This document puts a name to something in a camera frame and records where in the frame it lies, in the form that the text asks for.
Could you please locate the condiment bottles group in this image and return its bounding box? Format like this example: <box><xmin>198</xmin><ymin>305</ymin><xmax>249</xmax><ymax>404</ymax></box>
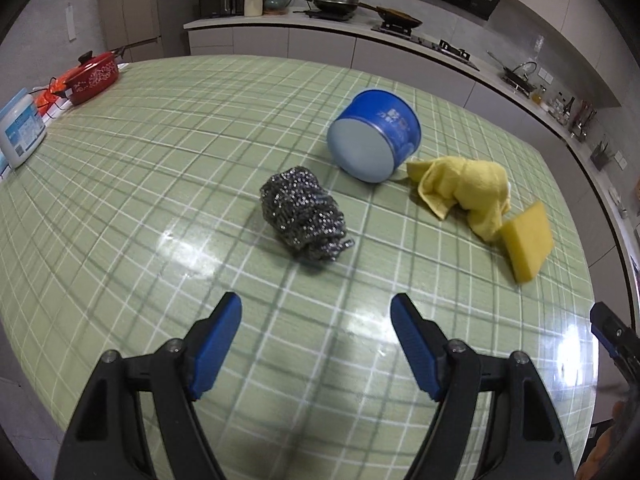
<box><xmin>529</xmin><ymin>86</ymin><xmax>597</xmax><ymax>142</ymax></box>

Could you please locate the black toaster oven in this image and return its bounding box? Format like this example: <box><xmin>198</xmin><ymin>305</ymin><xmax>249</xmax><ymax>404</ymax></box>
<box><xmin>198</xmin><ymin>0</ymin><xmax>245</xmax><ymax>18</ymax></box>

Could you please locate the wok on rack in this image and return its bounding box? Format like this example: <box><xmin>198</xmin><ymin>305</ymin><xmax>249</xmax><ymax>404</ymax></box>
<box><xmin>487</xmin><ymin>51</ymin><xmax>538</xmax><ymax>94</ymax></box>

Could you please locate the white blue tub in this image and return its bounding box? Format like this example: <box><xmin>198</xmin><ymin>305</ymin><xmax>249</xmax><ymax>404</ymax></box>
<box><xmin>0</xmin><ymin>88</ymin><xmax>47</xmax><ymax>170</ymax></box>

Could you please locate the white plastic jug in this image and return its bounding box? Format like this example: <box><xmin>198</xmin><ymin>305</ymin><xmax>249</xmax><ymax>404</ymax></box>
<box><xmin>244</xmin><ymin>0</ymin><xmax>264</xmax><ymax>18</ymax></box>

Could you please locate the steel wool scrubber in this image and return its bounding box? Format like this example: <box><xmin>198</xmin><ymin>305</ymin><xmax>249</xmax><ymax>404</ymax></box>
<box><xmin>259</xmin><ymin>166</ymin><xmax>355</xmax><ymax>261</ymax></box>

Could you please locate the black utensil holder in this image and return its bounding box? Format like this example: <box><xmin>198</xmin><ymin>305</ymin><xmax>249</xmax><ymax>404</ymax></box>
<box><xmin>590</xmin><ymin>141</ymin><xmax>613</xmax><ymax>171</ymax></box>

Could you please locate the lidded grey pot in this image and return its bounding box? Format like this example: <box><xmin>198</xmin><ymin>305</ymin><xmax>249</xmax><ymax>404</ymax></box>
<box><xmin>312</xmin><ymin>0</ymin><xmax>360</xmax><ymax>15</ymax></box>

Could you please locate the yellow sponge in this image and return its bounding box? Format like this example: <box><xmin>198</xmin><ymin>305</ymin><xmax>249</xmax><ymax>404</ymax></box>
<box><xmin>500</xmin><ymin>200</ymin><xmax>554</xmax><ymax>284</ymax></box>

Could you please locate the black frying pan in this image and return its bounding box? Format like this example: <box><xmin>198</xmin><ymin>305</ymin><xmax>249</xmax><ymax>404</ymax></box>
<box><xmin>358</xmin><ymin>1</ymin><xmax>422</xmax><ymax>29</ymax></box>

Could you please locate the right hand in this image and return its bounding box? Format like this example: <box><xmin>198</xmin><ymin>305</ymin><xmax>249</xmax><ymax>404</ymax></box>
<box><xmin>576</xmin><ymin>399</ymin><xmax>639</xmax><ymax>480</ymax></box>

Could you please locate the red enamel pot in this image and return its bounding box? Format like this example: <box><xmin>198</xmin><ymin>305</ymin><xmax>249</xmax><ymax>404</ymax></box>
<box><xmin>50</xmin><ymin>51</ymin><xmax>119</xmax><ymax>106</ymax></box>

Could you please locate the yellow cloth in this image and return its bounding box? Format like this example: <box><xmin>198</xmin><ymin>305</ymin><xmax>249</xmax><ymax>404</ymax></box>
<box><xmin>406</xmin><ymin>156</ymin><xmax>510</xmax><ymax>243</ymax></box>

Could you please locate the gas stove top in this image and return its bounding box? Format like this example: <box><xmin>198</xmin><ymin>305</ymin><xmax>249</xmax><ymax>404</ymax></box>
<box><xmin>372</xmin><ymin>22</ymin><xmax>478</xmax><ymax>70</ymax></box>

